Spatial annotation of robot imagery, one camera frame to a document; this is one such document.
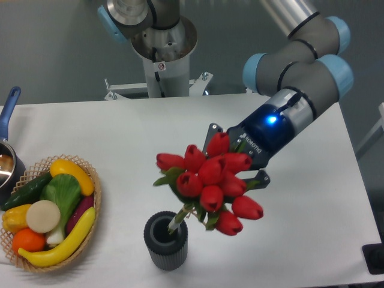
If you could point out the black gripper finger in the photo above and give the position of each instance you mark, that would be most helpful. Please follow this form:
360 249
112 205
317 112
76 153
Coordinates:
212 130
260 181

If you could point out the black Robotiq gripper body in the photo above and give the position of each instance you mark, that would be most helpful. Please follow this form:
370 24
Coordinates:
264 132

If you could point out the red tulip bouquet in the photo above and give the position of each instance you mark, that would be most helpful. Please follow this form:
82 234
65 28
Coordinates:
208 185

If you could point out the dark grey ribbed vase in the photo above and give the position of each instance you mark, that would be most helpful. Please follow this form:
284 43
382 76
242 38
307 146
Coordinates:
168 251

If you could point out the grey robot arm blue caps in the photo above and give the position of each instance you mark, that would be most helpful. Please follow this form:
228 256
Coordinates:
302 80

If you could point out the black device at edge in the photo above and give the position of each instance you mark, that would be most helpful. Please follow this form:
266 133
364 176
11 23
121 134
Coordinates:
373 254

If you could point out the purple sweet potato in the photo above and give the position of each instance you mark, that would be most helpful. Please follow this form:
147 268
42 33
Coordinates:
83 205

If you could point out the green bok choy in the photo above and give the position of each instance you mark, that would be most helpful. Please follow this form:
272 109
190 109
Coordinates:
63 190

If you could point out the woven wicker basket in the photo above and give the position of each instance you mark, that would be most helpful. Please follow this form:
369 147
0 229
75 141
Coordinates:
34 171

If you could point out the beige round disc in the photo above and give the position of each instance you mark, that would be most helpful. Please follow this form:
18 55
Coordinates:
43 216

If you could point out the green cucumber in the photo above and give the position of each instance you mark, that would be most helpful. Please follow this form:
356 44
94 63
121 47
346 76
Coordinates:
28 193

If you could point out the yellow banana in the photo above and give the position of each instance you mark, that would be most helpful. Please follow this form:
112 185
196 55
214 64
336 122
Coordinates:
65 249

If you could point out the orange fruit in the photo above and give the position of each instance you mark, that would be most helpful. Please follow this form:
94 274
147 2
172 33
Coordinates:
28 240

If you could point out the yellow bell pepper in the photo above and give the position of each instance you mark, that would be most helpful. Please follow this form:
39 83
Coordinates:
14 219

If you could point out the white metal base frame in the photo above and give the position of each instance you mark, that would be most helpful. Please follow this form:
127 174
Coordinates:
197 87

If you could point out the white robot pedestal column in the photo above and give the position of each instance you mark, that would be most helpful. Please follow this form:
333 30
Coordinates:
166 58

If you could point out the white frame at right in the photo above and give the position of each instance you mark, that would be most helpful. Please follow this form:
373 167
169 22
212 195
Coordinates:
374 134

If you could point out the blue handled saucepan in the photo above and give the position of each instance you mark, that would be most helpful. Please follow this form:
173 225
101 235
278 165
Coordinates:
12 168

